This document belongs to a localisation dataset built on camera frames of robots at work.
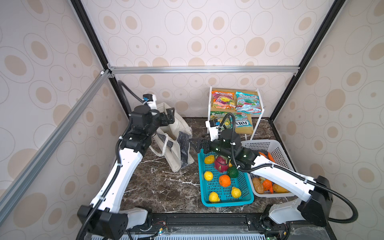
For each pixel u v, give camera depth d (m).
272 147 0.95
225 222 0.75
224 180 0.83
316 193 0.41
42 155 0.51
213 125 0.61
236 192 0.79
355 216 0.38
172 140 0.76
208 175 0.85
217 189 0.85
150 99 0.57
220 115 0.97
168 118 0.63
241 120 0.94
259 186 0.77
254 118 0.97
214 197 0.78
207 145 0.61
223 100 0.78
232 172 0.84
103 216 0.37
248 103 0.78
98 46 0.80
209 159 0.92
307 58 0.85
